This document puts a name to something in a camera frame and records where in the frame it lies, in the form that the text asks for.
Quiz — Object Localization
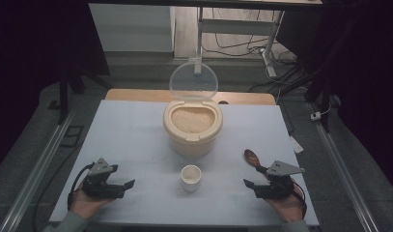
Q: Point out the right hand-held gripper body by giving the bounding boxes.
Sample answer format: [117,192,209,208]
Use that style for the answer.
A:
[253,159,305,200]

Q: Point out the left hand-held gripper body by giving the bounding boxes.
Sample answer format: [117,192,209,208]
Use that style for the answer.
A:
[82,158,126,199]

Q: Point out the brown wooden spoon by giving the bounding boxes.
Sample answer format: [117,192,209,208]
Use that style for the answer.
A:
[243,148,263,169]

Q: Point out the white cup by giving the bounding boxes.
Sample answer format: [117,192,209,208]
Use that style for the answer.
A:
[180,164,203,193]

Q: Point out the cream round rice container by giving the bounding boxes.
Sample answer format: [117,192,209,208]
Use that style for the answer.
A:
[162,100,224,159]

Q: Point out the rice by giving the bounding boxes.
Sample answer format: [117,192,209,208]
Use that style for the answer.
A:
[170,106,215,134]

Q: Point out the person's right hand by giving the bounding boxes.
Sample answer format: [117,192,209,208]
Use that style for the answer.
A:
[265,183,306,223]

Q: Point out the white paper tag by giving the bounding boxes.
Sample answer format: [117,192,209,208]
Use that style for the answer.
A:
[289,134,305,155]

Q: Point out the wooden table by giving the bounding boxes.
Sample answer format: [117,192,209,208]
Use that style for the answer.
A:
[105,88,277,106]

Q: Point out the black stand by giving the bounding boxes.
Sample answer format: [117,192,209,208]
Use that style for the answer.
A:
[47,66,113,126]

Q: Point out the transparent round container lid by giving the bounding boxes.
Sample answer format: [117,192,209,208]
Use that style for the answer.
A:
[169,61,219,101]

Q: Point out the black curtain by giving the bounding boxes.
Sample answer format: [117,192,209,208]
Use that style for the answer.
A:
[0,0,112,177]
[275,0,393,188]

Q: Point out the left hand-held gripper cable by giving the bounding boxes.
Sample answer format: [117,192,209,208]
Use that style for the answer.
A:
[67,162,96,211]

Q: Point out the hand-held gripper cable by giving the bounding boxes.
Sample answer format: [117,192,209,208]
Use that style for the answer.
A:
[292,180,308,220]
[67,162,96,211]

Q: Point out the right hand-held gripper cable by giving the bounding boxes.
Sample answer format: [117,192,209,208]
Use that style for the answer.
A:
[292,180,308,220]

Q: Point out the black rectangular floor frame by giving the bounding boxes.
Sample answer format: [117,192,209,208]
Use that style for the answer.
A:
[59,125,85,149]

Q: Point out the metal floor rail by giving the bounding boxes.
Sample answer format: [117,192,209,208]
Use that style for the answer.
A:
[0,105,76,232]
[308,101,380,232]

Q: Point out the black floor cables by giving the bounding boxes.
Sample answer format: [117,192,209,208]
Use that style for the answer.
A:
[202,8,309,95]

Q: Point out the white desk frame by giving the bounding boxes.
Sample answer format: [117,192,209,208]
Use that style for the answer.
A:
[193,6,286,78]

